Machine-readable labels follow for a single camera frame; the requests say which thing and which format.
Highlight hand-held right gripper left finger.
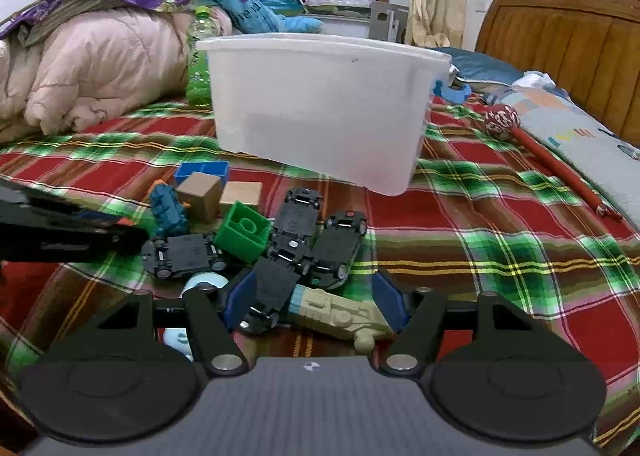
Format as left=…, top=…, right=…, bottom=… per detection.
left=47, top=268, right=257, bottom=377

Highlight green toy block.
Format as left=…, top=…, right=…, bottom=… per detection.
left=214, top=200, right=274, bottom=265

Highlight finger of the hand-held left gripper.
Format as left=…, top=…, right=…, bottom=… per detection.
left=0, top=179, right=122, bottom=227
left=0, top=224, right=149, bottom=263

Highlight beige toy tank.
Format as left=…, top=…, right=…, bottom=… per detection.
left=289, top=285, right=397, bottom=355

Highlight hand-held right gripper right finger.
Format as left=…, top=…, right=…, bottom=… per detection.
left=374, top=268, right=583, bottom=377

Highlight teal toy robot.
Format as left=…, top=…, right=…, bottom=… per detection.
left=149, top=180, right=192, bottom=239

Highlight wooden cube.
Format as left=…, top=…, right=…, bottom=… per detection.
left=219, top=181, right=264, bottom=219
left=175, top=172, right=224, bottom=223

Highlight red massage hammer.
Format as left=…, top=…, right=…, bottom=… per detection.
left=484, top=104, right=627, bottom=223

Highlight green plastic bottle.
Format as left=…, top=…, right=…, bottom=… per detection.
left=185, top=6, right=217, bottom=109

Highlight blue plastic toy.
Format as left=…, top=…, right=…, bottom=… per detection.
left=431, top=80, right=472, bottom=104

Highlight white plastic container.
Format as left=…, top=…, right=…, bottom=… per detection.
left=196, top=32, right=454, bottom=197

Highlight light blue round toy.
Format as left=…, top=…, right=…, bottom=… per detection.
left=164, top=273, right=229, bottom=363

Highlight grey cardboard box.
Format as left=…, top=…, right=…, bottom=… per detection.
left=369, top=0, right=410, bottom=44

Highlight black toy car red lights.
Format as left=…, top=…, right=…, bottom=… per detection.
left=303, top=209, right=369, bottom=289

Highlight dark blue pillow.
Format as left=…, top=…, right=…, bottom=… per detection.
left=436, top=46, right=526, bottom=86

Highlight grey printed pillow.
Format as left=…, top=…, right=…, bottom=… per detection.
left=492, top=84, right=640, bottom=224

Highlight plaid bed sheet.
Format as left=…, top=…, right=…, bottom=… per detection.
left=0, top=94, right=640, bottom=452

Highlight blue toy block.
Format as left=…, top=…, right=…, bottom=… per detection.
left=173, top=161, right=230, bottom=187

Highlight wooden headboard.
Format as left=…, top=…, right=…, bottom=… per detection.
left=474, top=0, right=640, bottom=149

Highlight pink quilt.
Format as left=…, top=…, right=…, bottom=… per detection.
left=0, top=6, right=234, bottom=143

